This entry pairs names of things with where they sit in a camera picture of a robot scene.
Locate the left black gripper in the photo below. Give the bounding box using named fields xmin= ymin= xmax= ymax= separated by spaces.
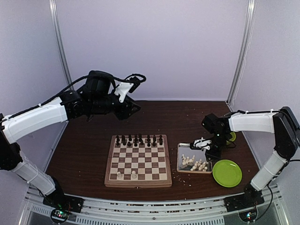
xmin=90 ymin=89 xmax=141 ymax=120

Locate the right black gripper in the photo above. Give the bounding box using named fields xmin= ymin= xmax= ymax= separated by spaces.
xmin=205 ymin=132 xmax=230 ymax=161

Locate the metal tray with wood rim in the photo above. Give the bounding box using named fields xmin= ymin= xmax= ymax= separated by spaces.
xmin=177 ymin=143 xmax=212 ymax=174

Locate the white chess piece one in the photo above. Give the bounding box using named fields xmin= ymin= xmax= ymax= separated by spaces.
xmin=131 ymin=171 xmax=137 ymax=179

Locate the white chess piece two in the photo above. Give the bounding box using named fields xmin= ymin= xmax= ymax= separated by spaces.
xmin=117 ymin=172 xmax=123 ymax=179

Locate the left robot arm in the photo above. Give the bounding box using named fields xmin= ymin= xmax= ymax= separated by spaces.
xmin=0 ymin=70 xmax=146 ymax=208

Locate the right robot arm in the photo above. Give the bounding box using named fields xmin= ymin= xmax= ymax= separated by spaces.
xmin=194 ymin=106 xmax=300 ymax=207

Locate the white pieces pile in tray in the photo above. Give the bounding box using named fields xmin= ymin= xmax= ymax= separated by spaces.
xmin=180 ymin=154 xmax=209 ymax=172

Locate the black chess piece far right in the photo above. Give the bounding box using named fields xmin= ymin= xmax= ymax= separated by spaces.
xmin=159 ymin=135 xmax=163 ymax=145

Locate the wooden chess board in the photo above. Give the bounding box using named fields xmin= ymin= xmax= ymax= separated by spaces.
xmin=104 ymin=134 xmax=172 ymax=188

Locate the green plate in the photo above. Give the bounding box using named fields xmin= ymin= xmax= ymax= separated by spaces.
xmin=212 ymin=159 xmax=242 ymax=188

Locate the small green bowl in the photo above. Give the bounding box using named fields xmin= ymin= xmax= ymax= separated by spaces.
xmin=228 ymin=132 xmax=236 ymax=142

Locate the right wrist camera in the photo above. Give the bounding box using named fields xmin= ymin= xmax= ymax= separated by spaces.
xmin=190 ymin=137 xmax=212 ymax=150

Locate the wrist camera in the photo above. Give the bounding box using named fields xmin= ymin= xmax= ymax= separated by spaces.
xmin=113 ymin=74 xmax=146 ymax=103
xmin=190 ymin=137 xmax=212 ymax=150

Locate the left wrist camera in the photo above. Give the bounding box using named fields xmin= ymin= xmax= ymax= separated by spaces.
xmin=113 ymin=74 xmax=146 ymax=103

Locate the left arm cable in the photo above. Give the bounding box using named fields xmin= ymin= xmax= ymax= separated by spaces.
xmin=4 ymin=73 xmax=147 ymax=120

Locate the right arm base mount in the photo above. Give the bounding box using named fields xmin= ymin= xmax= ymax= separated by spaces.
xmin=224 ymin=183 xmax=264 ymax=212

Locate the aluminium front rail frame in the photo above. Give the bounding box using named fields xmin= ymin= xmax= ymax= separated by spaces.
xmin=18 ymin=184 xmax=286 ymax=225

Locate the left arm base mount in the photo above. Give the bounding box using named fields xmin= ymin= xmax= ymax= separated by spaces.
xmin=43 ymin=195 xmax=84 ymax=213

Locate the left aluminium corner post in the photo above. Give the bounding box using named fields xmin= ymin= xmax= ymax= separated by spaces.
xmin=49 ymin=0 xmax=72 ymax=85

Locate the aluminium corner post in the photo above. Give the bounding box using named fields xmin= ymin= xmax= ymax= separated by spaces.
xmin=226 ymin=0 xmax=256 ymax=109
xmin=49 ymin=0 xmax=72 ymax=85

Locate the right aluminium corner post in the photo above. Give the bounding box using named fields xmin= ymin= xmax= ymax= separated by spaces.
xmin=226 ymin=0 xmax=256 ymax=109

